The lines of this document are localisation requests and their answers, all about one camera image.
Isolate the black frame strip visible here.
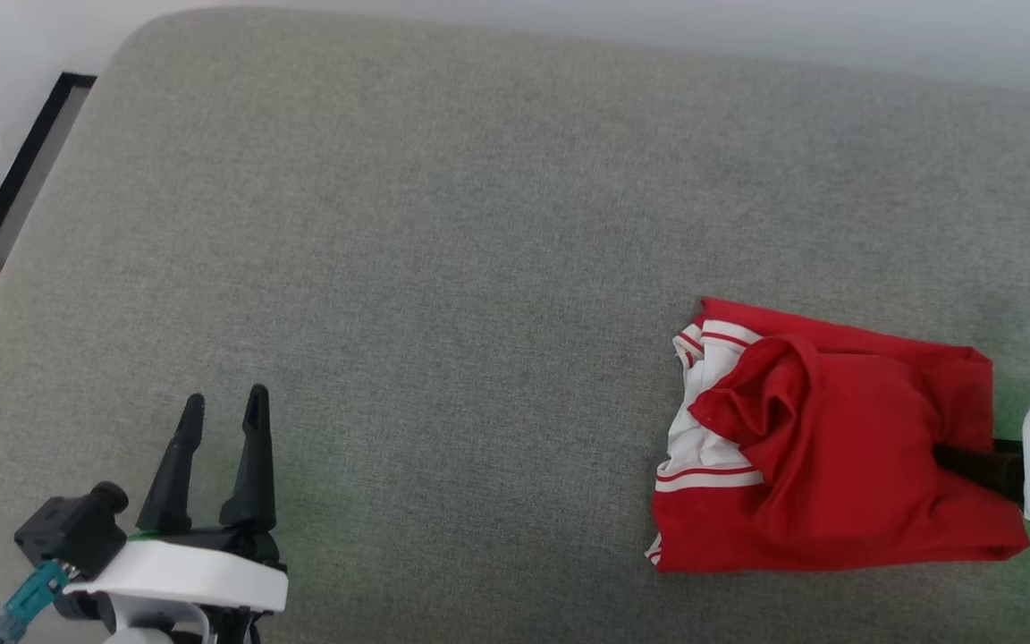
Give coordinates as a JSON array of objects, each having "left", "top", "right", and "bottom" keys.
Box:
[{"left": 0, "top": 72, "right": 97, "bottom": 267}]

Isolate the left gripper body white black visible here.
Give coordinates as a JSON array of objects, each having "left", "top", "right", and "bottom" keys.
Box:
[{"left": 63, "top": 526, "right": 290, "bottom": 614}]

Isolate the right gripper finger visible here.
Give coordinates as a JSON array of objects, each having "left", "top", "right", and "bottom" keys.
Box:
[{"left": 933, "top": 438, "right": 1026, "bottom": 504}]

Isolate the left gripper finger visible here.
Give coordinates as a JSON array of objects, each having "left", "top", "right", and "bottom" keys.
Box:
[
  {"left": 218, "top": 385, "right": 279, "bottom": 530},
  {"left": 137, "top": 394, "right": 207, "bottom": 535}
]

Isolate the black cable with teal plug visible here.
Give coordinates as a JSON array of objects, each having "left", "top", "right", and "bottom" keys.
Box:
[{"left": 0, "top": 559, "right": 71, "bottom": 643}]

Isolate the red garment with white trim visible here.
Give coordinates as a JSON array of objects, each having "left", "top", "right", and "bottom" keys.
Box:
[{"left": 647, "top": 297, "right": 1030, "bottom": 573}]

